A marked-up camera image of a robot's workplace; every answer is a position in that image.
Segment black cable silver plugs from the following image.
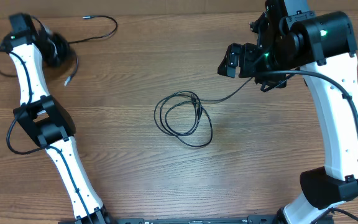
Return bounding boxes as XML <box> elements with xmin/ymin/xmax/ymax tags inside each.
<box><xmin>0</xmin><ymin>13</ymin><xmax>119</xmax><ymax>85</ymax></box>

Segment black cable long thin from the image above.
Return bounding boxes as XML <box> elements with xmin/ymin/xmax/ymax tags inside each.
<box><xmin>154</xmin><ymin>76</ymin><xmax>254</xmax><ymax>148</ymax></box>

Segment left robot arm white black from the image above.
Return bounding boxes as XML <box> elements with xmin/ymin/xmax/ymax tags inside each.
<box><xmin>0</xmin><ymin>13</ymin><xmax>114</xmax><ymax>223</ymax></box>

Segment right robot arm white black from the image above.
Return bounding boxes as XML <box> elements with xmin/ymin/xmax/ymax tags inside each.
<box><xmin>218</xmin><ymin>0</ymin><xmax>358</xmax><ymax>223</ymax></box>

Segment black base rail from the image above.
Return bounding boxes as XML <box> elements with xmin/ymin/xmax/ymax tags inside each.
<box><xmin>57</xmin><ymin>214</ymin><xmax>282</xmax><ymax>224</ymax></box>

